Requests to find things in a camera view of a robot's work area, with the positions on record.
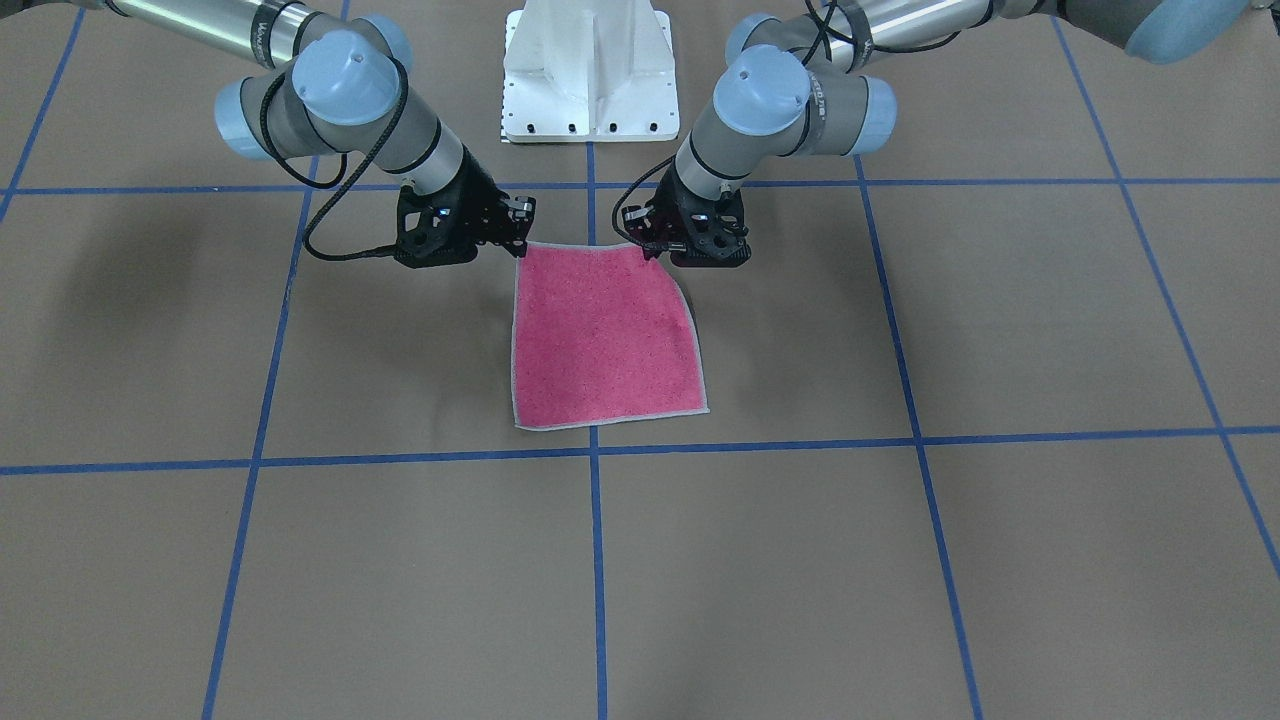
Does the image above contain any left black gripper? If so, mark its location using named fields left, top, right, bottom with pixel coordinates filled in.
left=622, top=161, right=748, bottom=261

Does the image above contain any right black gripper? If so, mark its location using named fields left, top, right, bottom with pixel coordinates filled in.
left=399, top=160, right=536, bottom=259

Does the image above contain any pink and grey towel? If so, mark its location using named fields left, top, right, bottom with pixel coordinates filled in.
left=509, top=242, right=709, bottom=430

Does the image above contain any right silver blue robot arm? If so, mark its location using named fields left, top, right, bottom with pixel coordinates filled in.
left=105, top=1, right=535, bottom=268

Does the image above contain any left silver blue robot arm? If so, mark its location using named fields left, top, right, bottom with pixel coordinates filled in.
left=611, top=1, right=1247, bottom=268

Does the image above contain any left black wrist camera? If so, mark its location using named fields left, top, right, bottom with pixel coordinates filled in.
left=668, top=191, right=753, bottom=269

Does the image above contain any white camera stand pedestal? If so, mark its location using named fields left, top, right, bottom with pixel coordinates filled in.
left=500, top=1, right=681, bottom=143

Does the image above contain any black camera cable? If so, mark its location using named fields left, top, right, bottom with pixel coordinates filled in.
left=259, top=56, right=413, bottom=263
left=612, top=0, right=961, bottom=237

